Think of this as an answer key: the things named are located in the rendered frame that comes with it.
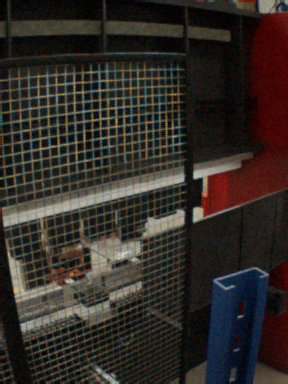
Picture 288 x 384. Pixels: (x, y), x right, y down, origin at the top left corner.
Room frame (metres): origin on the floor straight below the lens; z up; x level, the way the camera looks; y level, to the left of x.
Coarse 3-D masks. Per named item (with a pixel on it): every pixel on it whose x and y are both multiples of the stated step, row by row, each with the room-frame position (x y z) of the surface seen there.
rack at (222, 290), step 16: (240, 272) 0.42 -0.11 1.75; (256, 272) 0.42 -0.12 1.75; (224, 288) 0.39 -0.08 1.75; (240, 288) 0.42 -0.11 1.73; (256, 288) 0.42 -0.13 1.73; (224, 304) 0.38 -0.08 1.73; (256, 304) 0.41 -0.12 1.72; (224, 320) 0.39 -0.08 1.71; (240, 320) 0.42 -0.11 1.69; (256, 320) 0.40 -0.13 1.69; (224, 336) 0.39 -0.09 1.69; (240, 336) 0.43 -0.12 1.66; (256, 336) 0.41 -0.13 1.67; (208, 352) 0.40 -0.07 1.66; (224, 352) 0.39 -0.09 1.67; (240, 352) 0.43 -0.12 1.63; (256, 352) 0.41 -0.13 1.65; (208, 368) 0.40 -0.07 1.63; (224, 368) 0.39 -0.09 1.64; (240, 368) 0.43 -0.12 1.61
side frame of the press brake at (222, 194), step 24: (264, 24) 2.50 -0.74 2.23; (264, 48) 2.51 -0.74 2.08; (264, 72) 2.51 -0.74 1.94; (264, 96) 2.51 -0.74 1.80; (264, 120) 2.51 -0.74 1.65; (240, 168) 2.65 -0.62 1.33; (264, 168) 2.51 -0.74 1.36; (216, 192) 2.81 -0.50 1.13; (240, 192) 2.65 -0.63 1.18; (264, 192) 2.50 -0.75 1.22; (240, 312) 2.59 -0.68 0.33; (264, 312) 2.43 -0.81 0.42; (264, 336) 2.40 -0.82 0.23; (264, 360) 2.38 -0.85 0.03
